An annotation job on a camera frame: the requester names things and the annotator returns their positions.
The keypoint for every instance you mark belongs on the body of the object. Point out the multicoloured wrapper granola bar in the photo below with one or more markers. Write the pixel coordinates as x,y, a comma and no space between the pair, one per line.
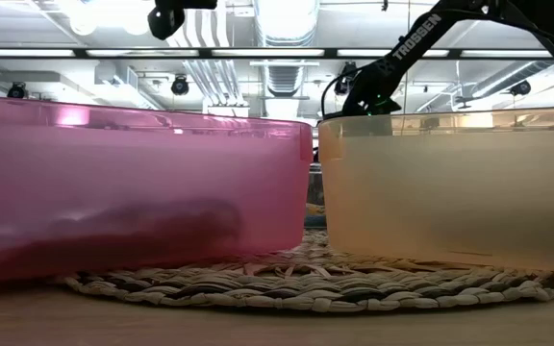
316,210

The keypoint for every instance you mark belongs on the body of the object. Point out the silver blue wrapper granola bar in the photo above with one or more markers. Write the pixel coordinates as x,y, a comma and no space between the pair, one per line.
315,222

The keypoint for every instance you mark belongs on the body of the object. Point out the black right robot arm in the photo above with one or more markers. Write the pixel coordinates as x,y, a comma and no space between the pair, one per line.
392,67

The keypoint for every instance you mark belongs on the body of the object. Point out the white ceiling pipes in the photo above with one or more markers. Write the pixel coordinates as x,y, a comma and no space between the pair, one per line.
209,29

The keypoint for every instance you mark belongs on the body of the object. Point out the black ceiling spotlight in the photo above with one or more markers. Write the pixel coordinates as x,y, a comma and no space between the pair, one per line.
17,90
521,88
180,86
344,81

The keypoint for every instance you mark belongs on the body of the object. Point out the linear ceiling light strip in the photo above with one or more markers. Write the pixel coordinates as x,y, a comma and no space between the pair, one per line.
258,52

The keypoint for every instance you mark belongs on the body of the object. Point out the orange translucent plastic bin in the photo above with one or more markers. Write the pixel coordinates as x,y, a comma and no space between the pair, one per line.
450,202

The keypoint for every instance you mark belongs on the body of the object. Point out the pink translucent plastic bin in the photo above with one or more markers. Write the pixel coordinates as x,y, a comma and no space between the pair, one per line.
113,168

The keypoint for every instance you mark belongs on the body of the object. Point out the clear round glass plate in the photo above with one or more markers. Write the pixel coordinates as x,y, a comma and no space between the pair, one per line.
282,288

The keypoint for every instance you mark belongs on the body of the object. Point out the silver ventilation duct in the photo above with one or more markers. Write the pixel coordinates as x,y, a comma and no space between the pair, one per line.
284,79

